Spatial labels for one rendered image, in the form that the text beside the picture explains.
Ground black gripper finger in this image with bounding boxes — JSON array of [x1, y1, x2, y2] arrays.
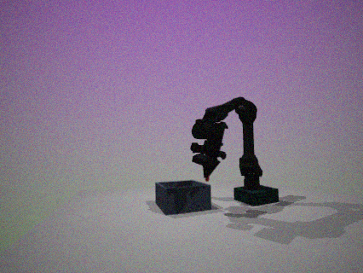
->
[[210, 160, 221, 175], [203, 164, 216, 178]]

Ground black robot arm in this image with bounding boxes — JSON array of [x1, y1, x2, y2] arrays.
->
[[190, 97, 262, 191]]

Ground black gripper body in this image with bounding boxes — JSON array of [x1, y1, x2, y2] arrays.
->
[[192, 139, 227, 167]]

